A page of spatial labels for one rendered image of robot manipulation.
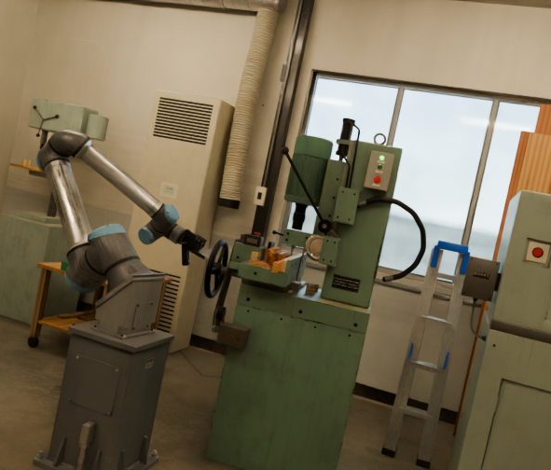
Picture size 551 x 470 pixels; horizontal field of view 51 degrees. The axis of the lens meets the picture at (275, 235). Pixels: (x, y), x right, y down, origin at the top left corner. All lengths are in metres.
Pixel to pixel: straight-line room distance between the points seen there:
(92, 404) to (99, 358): 0.18
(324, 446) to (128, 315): 1.02
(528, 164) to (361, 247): 1.57
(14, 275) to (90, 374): 2.23
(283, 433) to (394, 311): 1.59
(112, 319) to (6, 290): 2.30
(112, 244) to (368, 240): 1.09
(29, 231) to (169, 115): 1.28
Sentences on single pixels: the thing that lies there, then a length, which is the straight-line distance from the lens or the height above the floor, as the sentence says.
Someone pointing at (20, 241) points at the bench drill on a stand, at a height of 0.55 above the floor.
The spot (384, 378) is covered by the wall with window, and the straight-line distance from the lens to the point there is 4.06.
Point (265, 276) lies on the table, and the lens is 2.43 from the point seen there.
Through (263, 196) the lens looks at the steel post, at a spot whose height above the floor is 1.21.
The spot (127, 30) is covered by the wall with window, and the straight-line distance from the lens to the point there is 4.95.
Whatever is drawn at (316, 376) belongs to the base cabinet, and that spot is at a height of 0.48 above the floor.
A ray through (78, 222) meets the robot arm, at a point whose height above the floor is 0.92.
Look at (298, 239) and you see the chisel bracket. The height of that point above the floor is 1.03.
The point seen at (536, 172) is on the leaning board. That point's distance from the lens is 3.84.
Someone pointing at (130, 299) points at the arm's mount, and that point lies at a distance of 2.28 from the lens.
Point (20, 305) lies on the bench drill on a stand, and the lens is 4.49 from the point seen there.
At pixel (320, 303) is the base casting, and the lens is 2.50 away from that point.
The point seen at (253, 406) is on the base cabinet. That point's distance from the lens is 2.65.
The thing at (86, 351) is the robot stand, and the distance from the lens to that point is 2.37.
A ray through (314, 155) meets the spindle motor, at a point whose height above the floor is 1.42.
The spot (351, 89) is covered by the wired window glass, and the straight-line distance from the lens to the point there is 4.21.
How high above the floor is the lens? 1.17
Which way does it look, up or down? 3 degrees down
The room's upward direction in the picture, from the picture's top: 12 degrees clockwise
